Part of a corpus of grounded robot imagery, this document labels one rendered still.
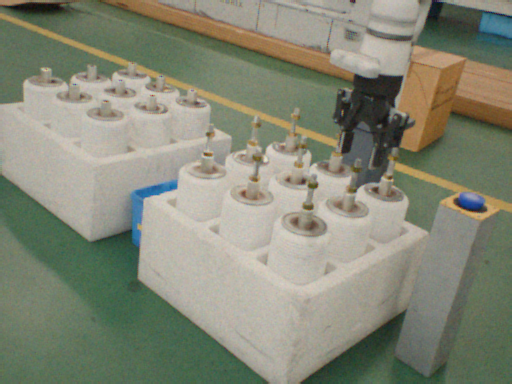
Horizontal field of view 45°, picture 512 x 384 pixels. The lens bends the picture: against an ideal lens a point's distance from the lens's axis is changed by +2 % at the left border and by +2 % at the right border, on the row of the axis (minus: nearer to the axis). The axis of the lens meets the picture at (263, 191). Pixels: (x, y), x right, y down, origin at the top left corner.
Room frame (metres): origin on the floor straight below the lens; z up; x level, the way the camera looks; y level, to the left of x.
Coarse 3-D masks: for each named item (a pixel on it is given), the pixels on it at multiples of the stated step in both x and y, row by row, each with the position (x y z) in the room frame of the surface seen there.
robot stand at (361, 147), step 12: (408, 120) 1.37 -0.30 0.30; (360, 132) 1.31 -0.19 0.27; (336, 144) 1.36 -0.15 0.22; (360, 144) 1.30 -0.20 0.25; (372, 144) 1.29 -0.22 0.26; (348, 156) 1.32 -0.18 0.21; (360, 156) 1.30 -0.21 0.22; (384, 156) 1.30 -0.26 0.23; (384, 168) 1.31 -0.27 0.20; (360, 180) 1.29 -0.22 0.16; (372, 180) 1.29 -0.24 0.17
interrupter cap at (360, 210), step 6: (330, 198) 0.96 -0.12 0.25; (336, 198) 0.97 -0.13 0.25; (342, 198) 0.97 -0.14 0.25; (330, 204) 0.94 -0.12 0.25; (336, 204) 0.95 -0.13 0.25; (360, 204) 0.96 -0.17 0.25; (336, 210) 0.92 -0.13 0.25; (342, 210) 0.93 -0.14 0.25; (348, 210) 0.94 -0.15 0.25; (354, 210) 0.94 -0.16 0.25; (360, 210) 0.94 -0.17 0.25; (366, 210) 0.94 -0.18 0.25; (348, 216) 0.91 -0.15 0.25; (354, 216) 0.91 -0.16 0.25; (360, 216) 0.91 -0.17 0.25
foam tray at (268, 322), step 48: (144, 240) 0.98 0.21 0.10; (192, 240) 0.90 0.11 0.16; (192, 288) 0.89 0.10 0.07; (240, 288) 0.82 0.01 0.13; (288, 288) 0.78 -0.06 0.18; (336, 288) 0.82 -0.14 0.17; (384, 288) 0.95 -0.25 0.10; (240, 336) 0.81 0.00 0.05; (288, 336) 0.75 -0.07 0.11; (336, 336) 0.84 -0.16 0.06
